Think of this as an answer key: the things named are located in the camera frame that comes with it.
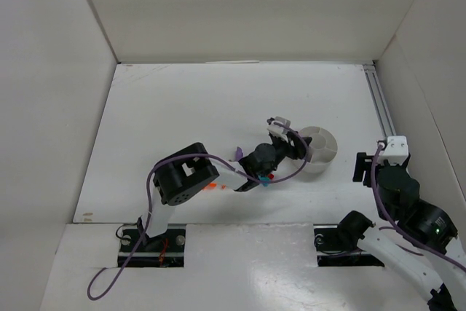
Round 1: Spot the purple curved lego piece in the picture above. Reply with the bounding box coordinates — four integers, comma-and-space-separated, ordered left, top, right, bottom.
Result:
234, 147, 243, 162

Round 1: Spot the white divided round container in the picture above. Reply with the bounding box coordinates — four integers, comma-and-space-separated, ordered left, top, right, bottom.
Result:
299, 126, 338, 174

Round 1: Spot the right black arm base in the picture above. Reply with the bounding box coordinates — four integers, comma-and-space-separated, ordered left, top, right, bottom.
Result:
313, 210, 384, 267

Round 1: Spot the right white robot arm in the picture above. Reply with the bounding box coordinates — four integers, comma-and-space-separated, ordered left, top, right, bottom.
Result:
337, 150, 465, 310

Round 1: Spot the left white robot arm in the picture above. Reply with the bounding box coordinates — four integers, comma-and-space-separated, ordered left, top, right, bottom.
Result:
137, 128, 312, 245

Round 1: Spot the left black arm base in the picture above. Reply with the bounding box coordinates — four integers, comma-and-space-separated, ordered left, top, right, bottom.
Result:
116, 225, 186, 268

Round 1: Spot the teal and red lego stack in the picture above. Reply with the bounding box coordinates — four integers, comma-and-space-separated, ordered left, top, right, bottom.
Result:
258, 173, 275, 187

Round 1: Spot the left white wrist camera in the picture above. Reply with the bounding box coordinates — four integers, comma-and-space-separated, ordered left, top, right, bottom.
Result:
267, 117, 291, 137

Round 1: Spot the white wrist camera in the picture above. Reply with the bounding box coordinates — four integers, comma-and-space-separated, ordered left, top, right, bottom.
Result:
267, 117, 291, 137
377, 135, 409, 165

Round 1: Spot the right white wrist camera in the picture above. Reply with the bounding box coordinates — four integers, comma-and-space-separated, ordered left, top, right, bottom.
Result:
377, 135, 409, 165

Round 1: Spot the aluminium rail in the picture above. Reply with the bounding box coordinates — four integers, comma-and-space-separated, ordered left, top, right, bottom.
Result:
363, 63, 396, 136

